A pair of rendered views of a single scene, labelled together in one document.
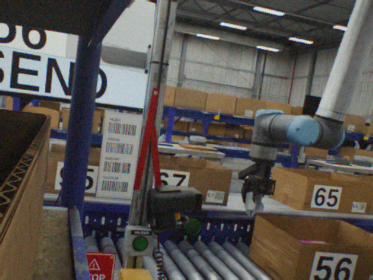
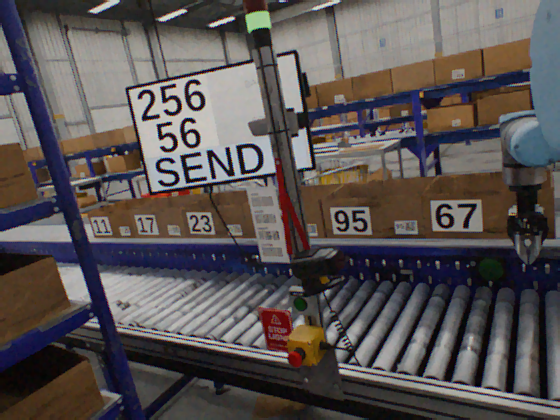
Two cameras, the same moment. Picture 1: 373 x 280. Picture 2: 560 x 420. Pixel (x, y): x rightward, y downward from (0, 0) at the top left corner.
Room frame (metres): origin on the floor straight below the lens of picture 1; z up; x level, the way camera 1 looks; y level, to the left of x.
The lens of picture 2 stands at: (0.17, -0.71, 1.41)
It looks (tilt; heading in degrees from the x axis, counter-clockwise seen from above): 14 degrees down; 46
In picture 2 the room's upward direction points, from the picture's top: 11 degrees counter-clockwise
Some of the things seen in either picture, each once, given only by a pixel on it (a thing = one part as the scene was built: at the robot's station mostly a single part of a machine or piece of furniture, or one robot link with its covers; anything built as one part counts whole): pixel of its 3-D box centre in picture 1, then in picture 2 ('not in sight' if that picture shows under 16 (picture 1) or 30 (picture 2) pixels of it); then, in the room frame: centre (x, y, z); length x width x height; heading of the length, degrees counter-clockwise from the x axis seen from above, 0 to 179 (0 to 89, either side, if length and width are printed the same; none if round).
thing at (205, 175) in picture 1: (178, 179); (488, 204); (1.64, -0.19, 0.96); 0.39 x 0.29 x 0.17; 103
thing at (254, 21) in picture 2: not in sight; (257, 15); (0.85, -0.02, 1.62); 0.05 x 0.05 x 0.06
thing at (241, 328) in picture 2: not in sight; (265, 308); (1.03, 0.41, 0.72); 0.52 x 0.05 x 0.05; 13
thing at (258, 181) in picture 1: (260, 176); (525, 208); (1.22, -0.43, 1.08); 0.09 x 0.08 x 0.12; 15
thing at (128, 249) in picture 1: (138, 240); (303, 301); (0.82, -0.03, 0.95); 0.07 x 0.03 x 0.07; 103
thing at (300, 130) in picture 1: (295, 130); (539, 141); (1.12, -0.48, 1.26); 0.12 x 0.12 x 0.09; 25
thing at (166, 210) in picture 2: not in sight; (176, 215); (1.27, 1.34, 0.96); 0.39 x 0.29 x 0.17; 103
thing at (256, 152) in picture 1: (264, 152); (525, 174); (1.22, -0.43, 1.17); 0.10 x 0.09 x 0.05; 105
